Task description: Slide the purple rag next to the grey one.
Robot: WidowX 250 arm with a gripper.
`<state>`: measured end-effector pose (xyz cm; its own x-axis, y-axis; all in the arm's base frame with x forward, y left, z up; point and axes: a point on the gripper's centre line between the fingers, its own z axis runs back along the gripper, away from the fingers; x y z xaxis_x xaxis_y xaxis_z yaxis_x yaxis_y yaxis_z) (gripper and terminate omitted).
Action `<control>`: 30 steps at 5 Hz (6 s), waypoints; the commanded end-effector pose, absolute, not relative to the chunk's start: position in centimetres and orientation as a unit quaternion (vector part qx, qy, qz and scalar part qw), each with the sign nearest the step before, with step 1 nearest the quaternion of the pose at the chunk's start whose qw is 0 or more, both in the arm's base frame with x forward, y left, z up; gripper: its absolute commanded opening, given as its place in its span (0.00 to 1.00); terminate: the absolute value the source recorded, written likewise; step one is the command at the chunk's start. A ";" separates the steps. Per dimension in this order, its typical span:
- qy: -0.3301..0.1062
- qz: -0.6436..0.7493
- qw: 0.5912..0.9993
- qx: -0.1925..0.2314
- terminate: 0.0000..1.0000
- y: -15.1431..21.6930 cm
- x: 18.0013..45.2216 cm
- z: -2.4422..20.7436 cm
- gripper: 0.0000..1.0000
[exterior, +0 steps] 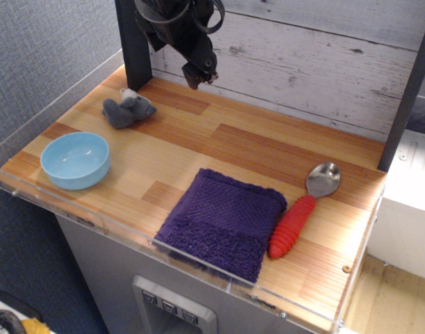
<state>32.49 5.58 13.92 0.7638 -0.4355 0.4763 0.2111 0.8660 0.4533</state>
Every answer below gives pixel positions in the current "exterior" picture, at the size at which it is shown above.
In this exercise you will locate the gray plush elephant toy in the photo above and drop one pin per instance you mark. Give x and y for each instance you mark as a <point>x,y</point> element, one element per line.
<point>132,108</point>

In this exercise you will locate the dark gray left post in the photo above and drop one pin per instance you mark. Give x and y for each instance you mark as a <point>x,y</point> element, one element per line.
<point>135,47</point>

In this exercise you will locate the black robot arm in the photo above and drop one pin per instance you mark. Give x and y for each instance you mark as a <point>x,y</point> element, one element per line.
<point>184,25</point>

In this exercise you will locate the light blue bowl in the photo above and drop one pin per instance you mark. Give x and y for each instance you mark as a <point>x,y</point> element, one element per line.
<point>76,161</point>

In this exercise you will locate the dark gray post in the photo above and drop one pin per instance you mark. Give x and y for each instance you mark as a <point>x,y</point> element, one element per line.
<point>403,114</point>
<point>135,47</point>

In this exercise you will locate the gray toy fridge cabinet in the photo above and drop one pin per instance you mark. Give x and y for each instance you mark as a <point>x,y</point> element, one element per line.
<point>109,266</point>

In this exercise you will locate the red handled metal spoon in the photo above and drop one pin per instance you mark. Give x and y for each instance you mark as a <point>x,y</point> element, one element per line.
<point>321,181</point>

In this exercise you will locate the silver dispenser button panel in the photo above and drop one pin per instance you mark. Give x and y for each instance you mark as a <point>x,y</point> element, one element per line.
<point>165,311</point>

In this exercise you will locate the purple towel napkin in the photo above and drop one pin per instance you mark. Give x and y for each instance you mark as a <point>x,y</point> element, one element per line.
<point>224,222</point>

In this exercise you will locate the dark gray right post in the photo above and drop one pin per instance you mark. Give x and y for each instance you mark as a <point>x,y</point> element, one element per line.
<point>403,114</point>

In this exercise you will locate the white toy sink counter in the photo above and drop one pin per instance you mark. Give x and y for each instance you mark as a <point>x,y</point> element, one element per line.
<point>398,235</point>

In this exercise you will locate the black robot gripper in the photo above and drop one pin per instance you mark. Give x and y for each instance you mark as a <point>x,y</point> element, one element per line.
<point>183,25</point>

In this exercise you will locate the yellow object at corner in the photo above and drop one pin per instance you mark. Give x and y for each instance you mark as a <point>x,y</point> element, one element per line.
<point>34,326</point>

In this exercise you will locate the clear acrylic table guard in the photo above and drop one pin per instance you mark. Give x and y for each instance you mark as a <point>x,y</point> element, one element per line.
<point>228,128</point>

